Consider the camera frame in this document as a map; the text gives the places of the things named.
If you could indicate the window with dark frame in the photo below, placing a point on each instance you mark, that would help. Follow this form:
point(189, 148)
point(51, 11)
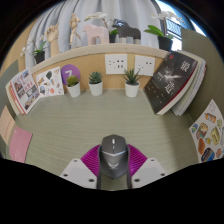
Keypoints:
point(173, 28)

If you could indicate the wooden hand model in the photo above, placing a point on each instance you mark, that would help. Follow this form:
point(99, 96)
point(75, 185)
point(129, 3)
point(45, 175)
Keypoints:
point(52, 36)

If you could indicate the white leaning book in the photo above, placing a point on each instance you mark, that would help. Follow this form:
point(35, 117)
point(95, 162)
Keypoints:
point(10, 96)

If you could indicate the food picture sticker card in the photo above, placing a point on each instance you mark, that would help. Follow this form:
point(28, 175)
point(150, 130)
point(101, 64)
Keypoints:
point(208, 135)

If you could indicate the pale orange card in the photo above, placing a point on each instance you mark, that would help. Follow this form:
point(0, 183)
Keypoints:
point(6, 125)

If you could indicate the black book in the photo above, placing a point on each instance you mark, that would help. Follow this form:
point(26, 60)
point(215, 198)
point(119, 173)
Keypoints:
point(168, 83)

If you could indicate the round purple sign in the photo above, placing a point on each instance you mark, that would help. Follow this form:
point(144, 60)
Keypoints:
point(69, 70)

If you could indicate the olive desk partition panel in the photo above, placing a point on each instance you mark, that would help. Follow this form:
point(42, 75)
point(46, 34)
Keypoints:
point(210, 66)
point(6, 76)

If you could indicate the wooden artist mannequin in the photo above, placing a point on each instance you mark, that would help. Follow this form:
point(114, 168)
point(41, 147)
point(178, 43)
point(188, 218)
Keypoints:
point(73, 26)

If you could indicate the red-edged picture magazine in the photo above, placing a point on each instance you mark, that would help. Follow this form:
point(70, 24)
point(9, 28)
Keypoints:
point(25, 90)

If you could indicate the grey curtain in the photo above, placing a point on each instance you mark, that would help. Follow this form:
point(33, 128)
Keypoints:
point(133, 10)

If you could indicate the white sticker sheet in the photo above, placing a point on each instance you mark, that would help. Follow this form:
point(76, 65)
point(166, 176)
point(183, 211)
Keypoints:
point(49, 81)

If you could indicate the black wooden horse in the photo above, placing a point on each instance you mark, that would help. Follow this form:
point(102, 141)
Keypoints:
point(128, 31)

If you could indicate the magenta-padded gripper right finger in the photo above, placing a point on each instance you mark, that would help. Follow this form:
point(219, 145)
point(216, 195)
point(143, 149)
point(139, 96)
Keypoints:
point(148, 171)

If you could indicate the pink wooden horse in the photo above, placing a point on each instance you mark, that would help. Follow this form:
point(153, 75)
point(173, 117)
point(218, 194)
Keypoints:
point(96, 32)

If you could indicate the light wooden desk shelf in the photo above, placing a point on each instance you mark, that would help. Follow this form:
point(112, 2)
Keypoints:
point(91, 61)

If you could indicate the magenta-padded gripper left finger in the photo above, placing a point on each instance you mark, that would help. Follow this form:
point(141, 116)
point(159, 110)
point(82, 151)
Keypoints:
point(78, 173)

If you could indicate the white orchid in black pot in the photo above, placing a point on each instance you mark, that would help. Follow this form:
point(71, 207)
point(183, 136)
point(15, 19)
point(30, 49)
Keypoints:
point(113, 36)
point(165, 44)
point(39, 57)

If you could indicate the dark grey computer mouse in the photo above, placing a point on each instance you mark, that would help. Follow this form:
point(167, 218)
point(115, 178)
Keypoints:
point(114, 156)

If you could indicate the small succulent in white pot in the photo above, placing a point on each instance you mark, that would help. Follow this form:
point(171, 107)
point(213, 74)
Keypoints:
point(96, 89)
point(74, 90)
point(132, 90)

